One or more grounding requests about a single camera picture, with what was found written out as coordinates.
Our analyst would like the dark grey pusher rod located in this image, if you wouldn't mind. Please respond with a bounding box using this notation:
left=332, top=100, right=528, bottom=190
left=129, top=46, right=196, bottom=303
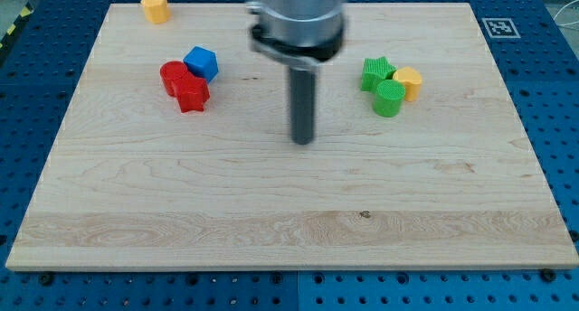
left=289, top=68, right=317, bottom=145

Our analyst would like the green cylinder block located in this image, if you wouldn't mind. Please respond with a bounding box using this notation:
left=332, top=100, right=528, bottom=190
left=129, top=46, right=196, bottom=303
left=372, top=80, right=405, bottom=118

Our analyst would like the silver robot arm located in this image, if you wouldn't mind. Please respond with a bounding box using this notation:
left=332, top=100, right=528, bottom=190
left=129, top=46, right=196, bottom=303
left=247, top=0, right=346, bottom=145

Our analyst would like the green star block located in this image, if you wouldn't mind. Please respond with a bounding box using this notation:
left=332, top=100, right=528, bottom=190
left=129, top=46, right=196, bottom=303
left=360, top=56, right=397, bottom=92

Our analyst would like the blue cube block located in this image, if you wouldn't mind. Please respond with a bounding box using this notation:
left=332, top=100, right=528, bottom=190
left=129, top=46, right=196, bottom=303
left=183, top=46, right=219, bottom=83

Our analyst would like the yellow heart block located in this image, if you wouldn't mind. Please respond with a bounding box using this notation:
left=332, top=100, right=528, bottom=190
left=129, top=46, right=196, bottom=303
left=393, top=67, right=422, bottom=102

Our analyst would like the red star block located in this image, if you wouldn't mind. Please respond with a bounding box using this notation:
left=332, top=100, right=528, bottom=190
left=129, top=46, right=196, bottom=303
left=174, top=74, right=210, bottom=113

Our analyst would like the red cylinder block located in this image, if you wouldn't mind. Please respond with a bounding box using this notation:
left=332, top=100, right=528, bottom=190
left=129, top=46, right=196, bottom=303
left=159, top=61, right=188, bottom=97

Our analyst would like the yellow hexagon block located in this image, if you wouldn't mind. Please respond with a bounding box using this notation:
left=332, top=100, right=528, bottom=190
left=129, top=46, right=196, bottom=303
left=140, top=0, right=171, bottom=24

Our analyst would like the wooden board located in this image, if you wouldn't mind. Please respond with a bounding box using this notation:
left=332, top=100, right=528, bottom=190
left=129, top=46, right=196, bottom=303
left=6, top=3, right=578, bottom=271

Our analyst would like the white fiducial marker tag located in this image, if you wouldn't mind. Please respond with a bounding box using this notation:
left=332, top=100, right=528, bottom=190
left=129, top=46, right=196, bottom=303
left=482, top=17, right=520, bottom=39

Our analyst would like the yellow black hazard tape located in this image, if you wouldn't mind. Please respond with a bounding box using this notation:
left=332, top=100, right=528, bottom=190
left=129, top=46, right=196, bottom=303
left=1, top=2, right=34, bottom=52

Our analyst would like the white cable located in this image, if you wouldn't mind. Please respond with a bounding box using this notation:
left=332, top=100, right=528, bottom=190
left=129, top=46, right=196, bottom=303
left=552, top=0, right=579, bottom=30

